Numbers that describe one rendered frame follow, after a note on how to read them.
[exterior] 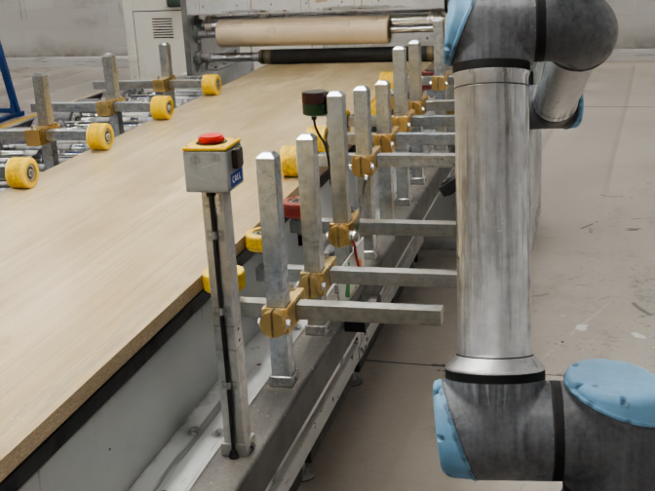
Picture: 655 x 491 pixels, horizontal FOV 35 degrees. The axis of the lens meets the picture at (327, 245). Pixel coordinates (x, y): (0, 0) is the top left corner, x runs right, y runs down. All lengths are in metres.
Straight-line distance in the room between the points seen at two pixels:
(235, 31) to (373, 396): 2.01
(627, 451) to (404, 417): 1.85
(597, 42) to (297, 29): 3.19
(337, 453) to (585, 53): 1.84
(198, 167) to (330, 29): 3.15
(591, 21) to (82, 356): 0.92
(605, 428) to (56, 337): 0.88
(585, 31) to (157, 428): 1.01
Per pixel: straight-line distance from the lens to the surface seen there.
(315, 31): 4.68
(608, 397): 1.52
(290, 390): 1.93
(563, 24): 1.56
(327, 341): 2.13
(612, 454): 1.55
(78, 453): 1.67
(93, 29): 12.50
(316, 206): 2.07
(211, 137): 1.55
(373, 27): 4.61
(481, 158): 1.53
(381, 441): 3.21
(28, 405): 1.53
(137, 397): 1.84
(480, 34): 1.55
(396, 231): 2.36
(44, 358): 1.68
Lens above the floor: 1.54
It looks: 18 degrees down
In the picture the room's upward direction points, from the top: 3 degrees counter-clockwise
